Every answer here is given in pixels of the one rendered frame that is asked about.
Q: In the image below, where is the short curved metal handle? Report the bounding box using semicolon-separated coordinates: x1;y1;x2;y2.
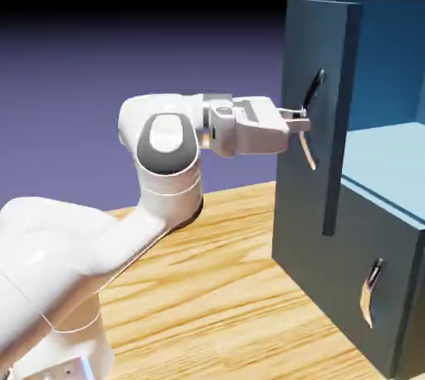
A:
359;257;387;330

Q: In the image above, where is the long curved metal handle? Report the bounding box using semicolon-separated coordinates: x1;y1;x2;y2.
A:
296;67;328;172

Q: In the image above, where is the dark blue cabinet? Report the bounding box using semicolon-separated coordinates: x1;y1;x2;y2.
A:
271;0;425;380

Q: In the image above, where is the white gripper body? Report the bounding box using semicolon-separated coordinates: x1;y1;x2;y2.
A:
232;95;291;157

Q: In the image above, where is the tall dark blue cabinet door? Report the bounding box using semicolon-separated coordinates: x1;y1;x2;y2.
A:
272;0;364;237

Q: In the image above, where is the short dark blue cabinet door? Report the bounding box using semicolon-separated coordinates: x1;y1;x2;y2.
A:
271;183;420;380

